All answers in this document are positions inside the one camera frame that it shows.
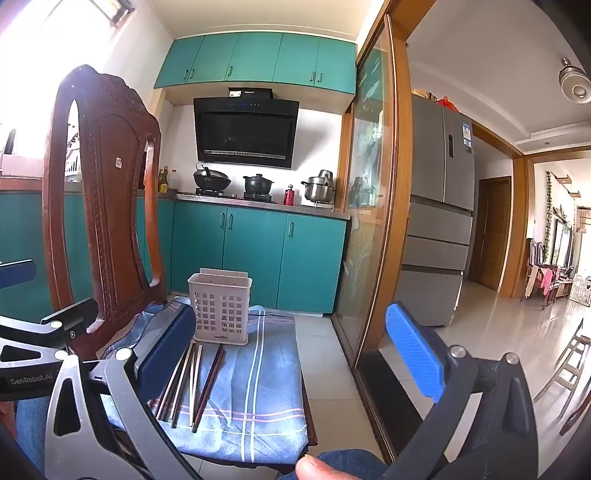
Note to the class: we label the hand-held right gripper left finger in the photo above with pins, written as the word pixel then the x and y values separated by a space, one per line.
pixel 166 346

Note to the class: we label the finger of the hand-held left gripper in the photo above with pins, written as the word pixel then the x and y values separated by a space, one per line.
pixel 18 273
pixel 74 316

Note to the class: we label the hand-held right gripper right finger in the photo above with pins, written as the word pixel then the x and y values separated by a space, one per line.
pixel 415 355

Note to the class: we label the light wooden chopstick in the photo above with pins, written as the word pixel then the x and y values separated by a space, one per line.
pixel 179 381
pixel 194 387

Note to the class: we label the black chopstick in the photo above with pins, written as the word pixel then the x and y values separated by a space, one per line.
pixel 183 388
pixel 173 383

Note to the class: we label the pale chopstick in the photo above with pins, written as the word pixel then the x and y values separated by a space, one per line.
pixel 198 376

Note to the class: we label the brown chopstick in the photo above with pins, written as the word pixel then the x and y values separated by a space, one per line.
pixel 207 387
pixel 214 384

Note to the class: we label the white plastic utensil basket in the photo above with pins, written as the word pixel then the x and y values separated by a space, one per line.
pixel 217 304

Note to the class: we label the person's right hand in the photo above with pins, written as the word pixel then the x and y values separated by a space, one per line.
pixel 314 468

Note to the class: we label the blue striped towel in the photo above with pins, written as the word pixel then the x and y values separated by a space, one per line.
pixel 258 392

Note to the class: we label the teal base cabinets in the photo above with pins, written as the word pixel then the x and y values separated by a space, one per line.
pixel 258 258

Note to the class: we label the wooden room door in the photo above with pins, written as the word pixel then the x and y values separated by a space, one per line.
pixel 491 230

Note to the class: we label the silver refrigerator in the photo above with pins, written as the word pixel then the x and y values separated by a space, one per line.
pixel 438 207

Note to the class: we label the clothes rack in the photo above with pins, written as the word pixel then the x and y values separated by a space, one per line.
pixel 547 277

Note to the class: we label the dark oil bottle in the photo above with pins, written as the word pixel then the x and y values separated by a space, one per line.
pixel 163 182

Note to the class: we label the clear condiment bottle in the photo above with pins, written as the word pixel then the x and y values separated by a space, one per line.
pixel 174 182

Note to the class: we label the gas stove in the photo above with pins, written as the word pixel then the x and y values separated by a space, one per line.
pixel 235 196

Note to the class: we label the carved wooden chair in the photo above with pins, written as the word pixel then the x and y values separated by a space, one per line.
pixel 115 138

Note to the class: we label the black wok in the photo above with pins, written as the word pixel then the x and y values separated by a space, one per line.
pixel 211 179

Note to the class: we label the glass sliding door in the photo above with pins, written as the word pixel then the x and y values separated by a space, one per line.
pixel 369 184

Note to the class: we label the black lidded pot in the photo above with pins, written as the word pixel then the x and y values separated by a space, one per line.
pixel 258 184

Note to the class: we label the stainless steel pot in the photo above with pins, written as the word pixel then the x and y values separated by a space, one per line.
pixel 319 189

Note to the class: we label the hanging green vine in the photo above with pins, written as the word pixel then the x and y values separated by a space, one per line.
pixel 549 217

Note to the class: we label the red bottle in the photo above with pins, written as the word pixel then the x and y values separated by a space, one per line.
pixel 289 196

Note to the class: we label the bright window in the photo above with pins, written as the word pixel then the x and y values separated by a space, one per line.
pixel 46 46

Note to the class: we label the black range hood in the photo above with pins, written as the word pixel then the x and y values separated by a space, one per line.
pixel 244 129

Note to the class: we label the bags atop refrigerator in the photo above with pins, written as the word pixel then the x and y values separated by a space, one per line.
pixel 436 101

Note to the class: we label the round ceiling lamp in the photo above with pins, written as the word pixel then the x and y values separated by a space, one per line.
pixel 575 81

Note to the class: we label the teal wall cabinets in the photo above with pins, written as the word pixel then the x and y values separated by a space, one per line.
pixel 258 60

